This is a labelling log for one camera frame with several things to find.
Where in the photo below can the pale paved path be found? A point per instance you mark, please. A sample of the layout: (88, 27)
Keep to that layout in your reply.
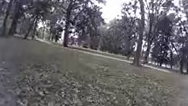
(115, 57)

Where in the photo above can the leaf-strewn grass ground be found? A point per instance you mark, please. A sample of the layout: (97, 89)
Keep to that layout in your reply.
(92, 85)

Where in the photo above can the wood of trees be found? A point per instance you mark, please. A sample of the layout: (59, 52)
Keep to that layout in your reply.
(68, 19)

